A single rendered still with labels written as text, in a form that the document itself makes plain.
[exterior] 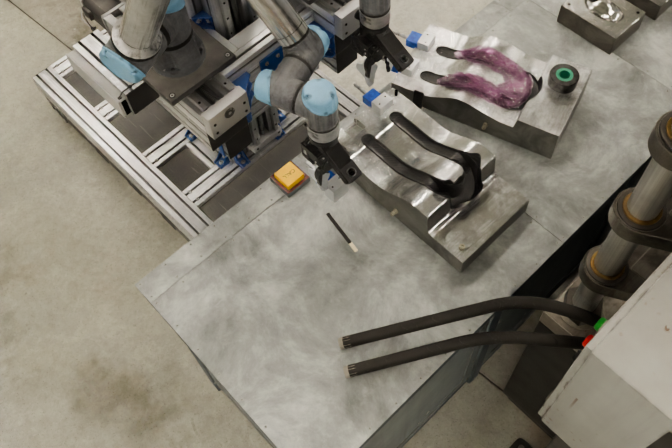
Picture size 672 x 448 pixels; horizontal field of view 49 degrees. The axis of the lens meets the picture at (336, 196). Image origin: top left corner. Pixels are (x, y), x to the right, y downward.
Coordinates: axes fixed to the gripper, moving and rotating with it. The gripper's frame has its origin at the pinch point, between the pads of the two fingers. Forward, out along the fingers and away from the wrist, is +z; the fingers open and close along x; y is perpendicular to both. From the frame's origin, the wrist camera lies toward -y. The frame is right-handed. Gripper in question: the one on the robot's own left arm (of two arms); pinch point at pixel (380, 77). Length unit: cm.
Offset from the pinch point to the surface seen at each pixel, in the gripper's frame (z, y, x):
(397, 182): 11.5, -21.3, 15.0
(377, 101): 9.2, 0.1, 1.2
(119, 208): 101, 87, 62
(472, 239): 15.0, -45.2, 12.1
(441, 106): 17.2, -9.8, -14.9
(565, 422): -15, -90, 42
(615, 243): -17, -75, 7
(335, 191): 5.3, -14.8, 30.8
